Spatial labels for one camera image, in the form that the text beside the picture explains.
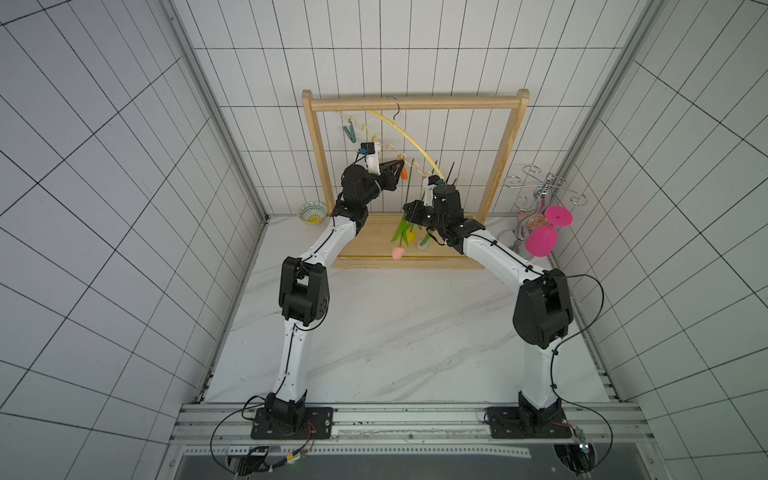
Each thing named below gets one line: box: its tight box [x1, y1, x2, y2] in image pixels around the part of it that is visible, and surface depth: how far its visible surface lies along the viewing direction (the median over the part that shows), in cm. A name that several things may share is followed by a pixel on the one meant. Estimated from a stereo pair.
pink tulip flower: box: [391, 158, 415, 261], surface depth 89 cm
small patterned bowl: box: [298, 201, 328, 225], surface depth 120 cm
